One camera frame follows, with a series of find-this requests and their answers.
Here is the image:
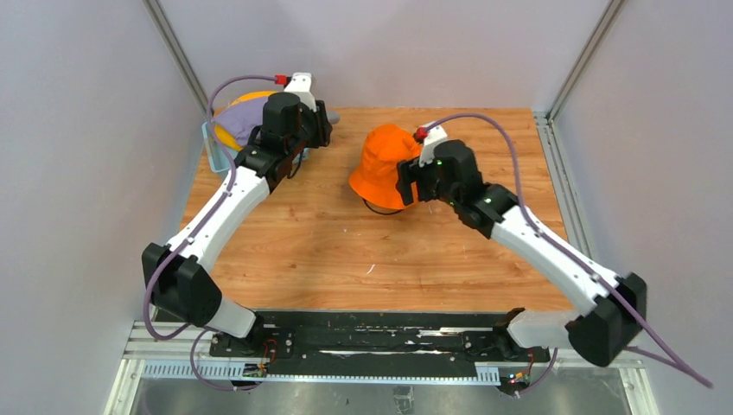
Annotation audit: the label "yellow bucket hat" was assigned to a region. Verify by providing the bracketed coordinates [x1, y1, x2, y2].
[213, 90, 279, 153]

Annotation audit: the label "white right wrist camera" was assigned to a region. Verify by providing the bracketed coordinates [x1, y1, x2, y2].
[418, 123, 449, 167]

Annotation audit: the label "lavender bucket hat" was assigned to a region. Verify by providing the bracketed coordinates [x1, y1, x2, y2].
[214, 101, 271, 147]

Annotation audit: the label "orange bucket hat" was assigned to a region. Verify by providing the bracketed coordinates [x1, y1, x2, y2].
[348, 124, 421, 210]

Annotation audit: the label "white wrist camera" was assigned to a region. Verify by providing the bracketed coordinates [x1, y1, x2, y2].
[418, 123, 449, 167]
[284, 73, 317, 112]

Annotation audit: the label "teal plastic basket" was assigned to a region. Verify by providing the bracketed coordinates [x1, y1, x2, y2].
[201, 122, 239, 179]

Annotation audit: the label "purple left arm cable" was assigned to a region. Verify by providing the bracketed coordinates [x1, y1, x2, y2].
[142, 74, 288, 393]

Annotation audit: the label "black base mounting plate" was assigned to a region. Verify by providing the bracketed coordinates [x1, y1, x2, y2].
[193, 310, 552, 384]

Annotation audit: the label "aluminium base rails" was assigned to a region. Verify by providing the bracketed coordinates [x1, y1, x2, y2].
[105, 311, 659, 414]

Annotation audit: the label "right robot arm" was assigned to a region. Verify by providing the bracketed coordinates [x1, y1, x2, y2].
[396, 140, 647, 367]

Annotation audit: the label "left aluminium corner rail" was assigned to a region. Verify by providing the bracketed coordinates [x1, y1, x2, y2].
[142, 0, 208, 113]

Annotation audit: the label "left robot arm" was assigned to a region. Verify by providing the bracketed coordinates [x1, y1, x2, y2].
[142, 92, 333, 357]

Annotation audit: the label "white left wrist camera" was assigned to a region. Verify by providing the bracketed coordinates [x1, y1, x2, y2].
[284, 73, 317, 112]

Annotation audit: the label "black wire hat stand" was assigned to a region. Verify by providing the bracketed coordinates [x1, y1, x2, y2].
[362, 199, 403, 216]

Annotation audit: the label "grey bucket hat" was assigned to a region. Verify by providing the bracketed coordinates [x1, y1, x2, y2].
[327, 111, 341, 125]

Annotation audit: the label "aluminium corner frame rail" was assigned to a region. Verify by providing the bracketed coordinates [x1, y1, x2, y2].
[532, 0, 627, 258]

